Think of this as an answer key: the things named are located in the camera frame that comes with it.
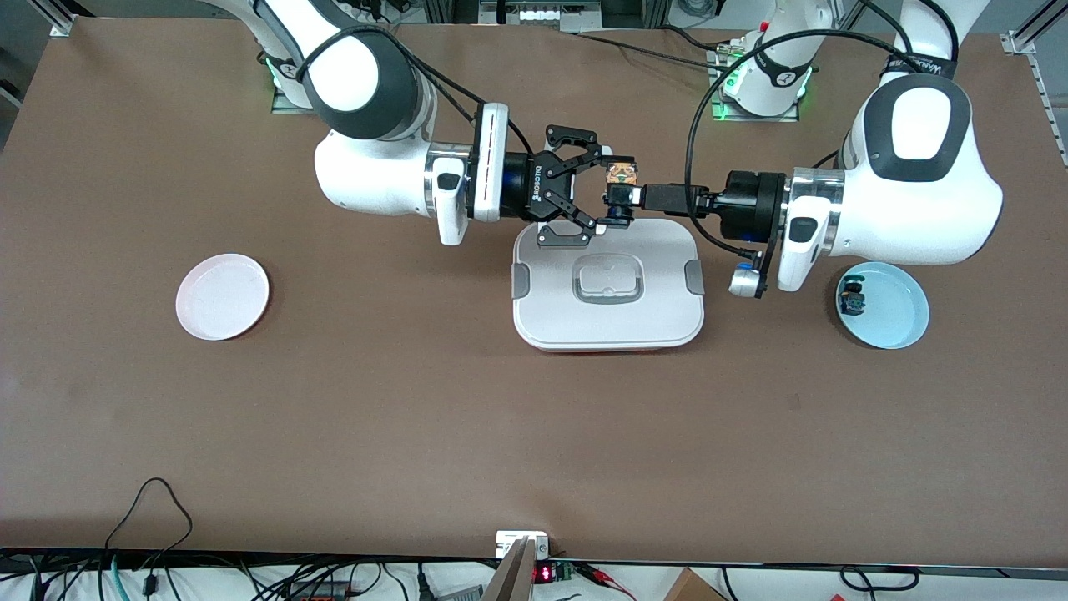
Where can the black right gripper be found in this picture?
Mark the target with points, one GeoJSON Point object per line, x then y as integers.
{"type": "Point", "coordinates": [527, 185]}

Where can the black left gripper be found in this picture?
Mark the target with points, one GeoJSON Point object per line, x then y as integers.
{"type": "Point", "coordinates": [748, 204]}

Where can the orange and black switch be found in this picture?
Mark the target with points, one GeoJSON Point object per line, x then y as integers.
{"type": "Point", "coordinates": [622, 175]}

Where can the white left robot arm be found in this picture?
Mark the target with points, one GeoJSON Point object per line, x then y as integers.
{"type": "Point", "coordinates": [918, 209]}

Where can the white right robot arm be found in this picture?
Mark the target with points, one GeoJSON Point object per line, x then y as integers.
{"type": "Point", "coordinates": [375, 175]}

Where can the pink box with white lid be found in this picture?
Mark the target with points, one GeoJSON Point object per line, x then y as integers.
{"type": "Point", "coordinates": [551, 317]}

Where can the brown cardboard box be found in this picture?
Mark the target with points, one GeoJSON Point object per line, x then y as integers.
{"type": "Point", "coordinates": [688, 588]}

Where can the grey equipment rack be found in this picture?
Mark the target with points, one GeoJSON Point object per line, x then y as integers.
{"type": "Point", "coordinates": [542, 12]}

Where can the light blue round plate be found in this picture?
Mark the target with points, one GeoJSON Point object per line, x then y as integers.
{"type": "Point", "coordinates": [897, 313]}

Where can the small white device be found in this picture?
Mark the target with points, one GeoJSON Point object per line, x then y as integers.
{"type": "Point", "coordinates": [509, 542]}

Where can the pink round plate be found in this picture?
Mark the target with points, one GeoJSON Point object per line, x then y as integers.
{"type": "Point", "coordinates": [221, 300]}

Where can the red alligator clip lead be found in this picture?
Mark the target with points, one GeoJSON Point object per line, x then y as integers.
{"type": "Point", "coordinates": [601, 574]}

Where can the red digit display module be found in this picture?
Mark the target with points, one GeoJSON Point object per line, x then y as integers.
{"type": "Point", "coordinates": [544, 574]}

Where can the grey aluminium bar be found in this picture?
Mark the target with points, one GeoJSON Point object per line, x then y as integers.
{"type": "Point", "coordinates": [511, 580]}

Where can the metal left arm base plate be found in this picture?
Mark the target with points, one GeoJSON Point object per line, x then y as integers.
{"type": "Point", "coordinates": [755, 118]}

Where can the blue and black switch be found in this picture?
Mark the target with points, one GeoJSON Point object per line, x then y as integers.
{"type": "Point", "coordinates": [853, 302]}

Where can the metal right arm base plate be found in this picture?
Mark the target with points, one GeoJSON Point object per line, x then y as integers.
{"type": "Point", "coordinates": [284, 104]}

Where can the long aluminium frame profile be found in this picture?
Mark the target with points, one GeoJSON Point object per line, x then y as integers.
{"type": "Point", "coordinates": [1020, 42]}

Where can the short aluminium frame profile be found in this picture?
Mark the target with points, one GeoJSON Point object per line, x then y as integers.
{"type": "Point", "coordinates": [60, 23]}

